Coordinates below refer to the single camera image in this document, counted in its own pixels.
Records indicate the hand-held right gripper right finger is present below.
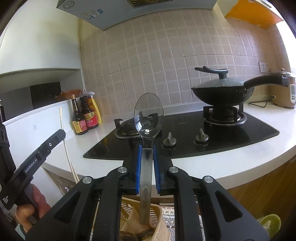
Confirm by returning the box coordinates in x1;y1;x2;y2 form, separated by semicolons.
153;143;270;241

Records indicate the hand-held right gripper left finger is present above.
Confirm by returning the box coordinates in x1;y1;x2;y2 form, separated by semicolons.
25;143;142;241

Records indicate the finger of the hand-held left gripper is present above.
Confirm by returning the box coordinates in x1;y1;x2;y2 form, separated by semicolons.
37;129;66;160

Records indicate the clear plastic spoon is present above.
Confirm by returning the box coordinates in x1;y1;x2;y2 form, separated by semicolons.
134;93;164;225

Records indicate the yellow plastic utensil basket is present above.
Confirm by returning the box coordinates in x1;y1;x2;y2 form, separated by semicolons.
120;197;171;241

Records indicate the person's left hand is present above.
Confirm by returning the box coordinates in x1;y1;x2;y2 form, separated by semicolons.
15;184;51;233

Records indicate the grey stove knob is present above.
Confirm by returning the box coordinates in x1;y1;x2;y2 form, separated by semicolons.
195;128;210;144
162;132;177;149

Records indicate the slim soy sauce bottle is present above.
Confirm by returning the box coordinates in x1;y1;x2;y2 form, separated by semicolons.
71;94;88;135

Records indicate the red label sauce bottle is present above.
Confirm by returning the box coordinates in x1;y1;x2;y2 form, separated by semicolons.
80;95;99;130

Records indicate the black gas stove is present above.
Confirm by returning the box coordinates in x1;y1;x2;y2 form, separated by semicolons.
83;105;280;160

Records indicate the striped woven table mat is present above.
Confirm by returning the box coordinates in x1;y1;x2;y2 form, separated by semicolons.
161;205;176;241

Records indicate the yellow plastic bottle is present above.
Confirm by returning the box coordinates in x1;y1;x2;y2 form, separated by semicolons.
89;91;102;126

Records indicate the black wok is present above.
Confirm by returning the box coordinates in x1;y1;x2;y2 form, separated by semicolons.
191;75;288;106

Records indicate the black wok lid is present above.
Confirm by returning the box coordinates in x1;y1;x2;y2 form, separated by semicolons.
192;66;245;90

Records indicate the wooden base cabinet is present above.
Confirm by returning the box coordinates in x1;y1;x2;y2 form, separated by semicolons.
227;155;296;232

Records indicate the green plastic container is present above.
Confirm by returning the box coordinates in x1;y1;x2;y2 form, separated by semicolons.
258;214;281;241

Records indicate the range hood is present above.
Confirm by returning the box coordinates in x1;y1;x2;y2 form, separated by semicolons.
56;0;218;31

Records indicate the beige rice cooker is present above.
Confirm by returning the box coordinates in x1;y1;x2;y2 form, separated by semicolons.
268;68;296;109

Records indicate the black power cable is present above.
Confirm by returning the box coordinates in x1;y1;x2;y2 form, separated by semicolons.
248;100;274;108

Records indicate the white wall outlet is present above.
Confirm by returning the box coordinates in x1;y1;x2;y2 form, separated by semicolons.
258;62;271;73

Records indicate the orange bottomed wall cabinet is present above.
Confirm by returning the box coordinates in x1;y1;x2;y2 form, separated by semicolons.
224;0;285;29

